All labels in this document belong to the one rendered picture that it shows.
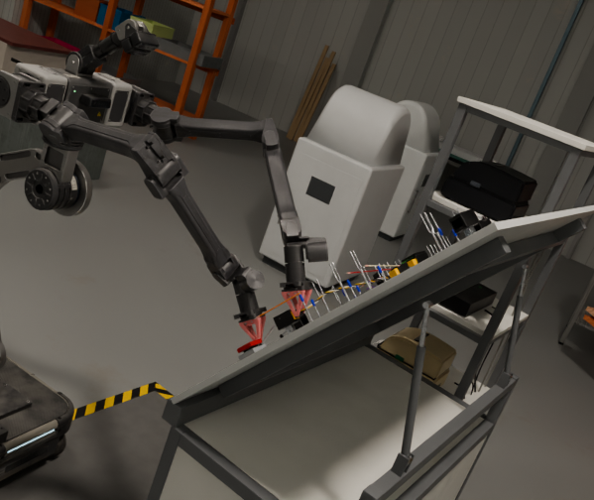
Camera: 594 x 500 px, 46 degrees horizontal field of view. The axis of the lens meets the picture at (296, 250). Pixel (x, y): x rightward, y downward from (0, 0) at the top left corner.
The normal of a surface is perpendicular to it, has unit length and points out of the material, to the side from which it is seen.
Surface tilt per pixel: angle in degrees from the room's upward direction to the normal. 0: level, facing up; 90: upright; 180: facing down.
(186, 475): 90
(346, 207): 90
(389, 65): 90
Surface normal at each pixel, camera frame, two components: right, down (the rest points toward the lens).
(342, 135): -0.33, -0.16
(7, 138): -0.42, 0.15
